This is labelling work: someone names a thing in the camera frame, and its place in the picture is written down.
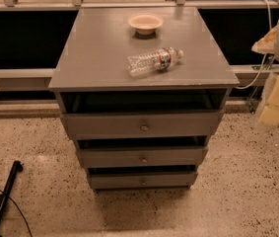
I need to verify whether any grey wooden drawer cabinet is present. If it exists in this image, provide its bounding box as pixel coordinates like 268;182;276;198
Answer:
49;7;239;179

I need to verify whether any metal railing frame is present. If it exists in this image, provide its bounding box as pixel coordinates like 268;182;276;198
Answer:
0;0;279;120

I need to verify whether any clear plastic water bottle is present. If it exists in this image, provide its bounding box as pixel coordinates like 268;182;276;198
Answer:
127;47;184;76

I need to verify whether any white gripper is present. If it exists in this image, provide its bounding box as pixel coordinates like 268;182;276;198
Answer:
251;27;279;126

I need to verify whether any white cable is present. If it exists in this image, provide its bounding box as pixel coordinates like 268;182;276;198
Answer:
234;0;279;91

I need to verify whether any grey drawer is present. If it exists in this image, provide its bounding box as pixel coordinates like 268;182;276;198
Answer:
61;111;223;140
88;172;197;190
77;146;208;168

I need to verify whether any grey middle drawer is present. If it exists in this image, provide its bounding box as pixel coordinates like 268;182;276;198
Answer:
77;146;208;168

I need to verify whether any grey top drawer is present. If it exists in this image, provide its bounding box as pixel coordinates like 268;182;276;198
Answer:
61;111;223;140

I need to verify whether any grey bottom drawer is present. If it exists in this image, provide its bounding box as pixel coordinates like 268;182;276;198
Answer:
88;172;197;190

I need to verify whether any thin black cable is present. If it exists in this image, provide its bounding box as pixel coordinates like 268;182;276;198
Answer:
0;174;34;237

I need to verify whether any beige paper bowl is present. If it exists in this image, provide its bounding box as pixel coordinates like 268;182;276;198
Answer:
128;14;164;35

